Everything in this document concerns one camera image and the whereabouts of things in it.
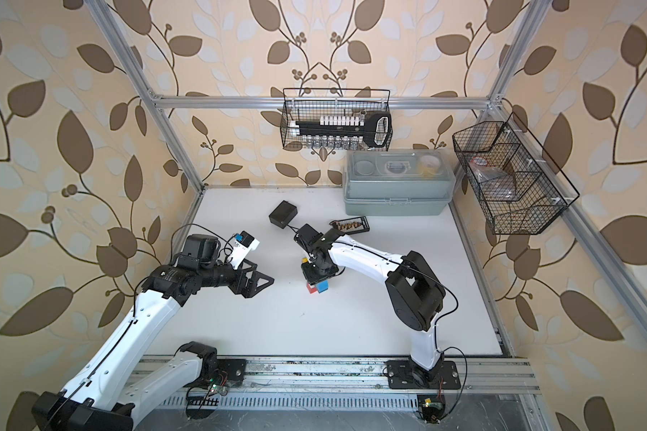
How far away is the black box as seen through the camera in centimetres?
110

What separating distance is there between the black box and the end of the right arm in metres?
0.35

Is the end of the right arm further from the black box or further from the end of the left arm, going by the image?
the black box

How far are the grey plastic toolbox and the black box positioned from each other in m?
0.23

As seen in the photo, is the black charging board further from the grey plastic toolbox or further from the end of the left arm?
the end of the left arm

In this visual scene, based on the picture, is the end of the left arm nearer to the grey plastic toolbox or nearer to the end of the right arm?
the end of the right arm

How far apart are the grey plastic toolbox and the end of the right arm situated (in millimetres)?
335

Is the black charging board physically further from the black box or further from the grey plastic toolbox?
the black box

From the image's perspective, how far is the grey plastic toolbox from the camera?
38.8 inches

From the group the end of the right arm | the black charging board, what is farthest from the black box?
the end of the right arm

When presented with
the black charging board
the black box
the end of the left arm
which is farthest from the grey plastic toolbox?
the end of the left arm

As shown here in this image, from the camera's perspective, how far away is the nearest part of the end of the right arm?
0.64 m

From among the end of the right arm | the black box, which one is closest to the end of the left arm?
the end of the right arm

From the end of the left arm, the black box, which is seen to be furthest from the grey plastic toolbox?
the end of the left arm
